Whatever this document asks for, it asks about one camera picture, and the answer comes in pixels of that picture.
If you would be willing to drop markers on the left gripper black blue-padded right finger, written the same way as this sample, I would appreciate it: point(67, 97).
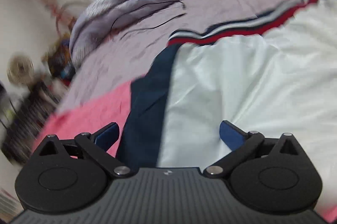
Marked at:
point(273, 176)

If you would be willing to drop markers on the white desk fan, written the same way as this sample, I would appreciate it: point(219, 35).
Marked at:
point(20, 70)

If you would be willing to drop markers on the navy and white jacket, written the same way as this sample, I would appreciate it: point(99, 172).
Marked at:
point(278, 75)

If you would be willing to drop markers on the pink bunny-print blanket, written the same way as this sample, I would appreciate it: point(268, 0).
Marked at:
point(92, 113)

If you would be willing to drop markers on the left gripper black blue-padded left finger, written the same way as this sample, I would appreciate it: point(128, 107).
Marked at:
point(63, 176)

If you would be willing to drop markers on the colourful toy box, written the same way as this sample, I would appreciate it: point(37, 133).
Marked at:
point(58, 61)

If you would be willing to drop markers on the black patterned rug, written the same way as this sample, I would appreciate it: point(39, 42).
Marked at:
point(24, 120)

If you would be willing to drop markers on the lavender bed sheet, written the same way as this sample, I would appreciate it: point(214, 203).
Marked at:
point(130, 53)

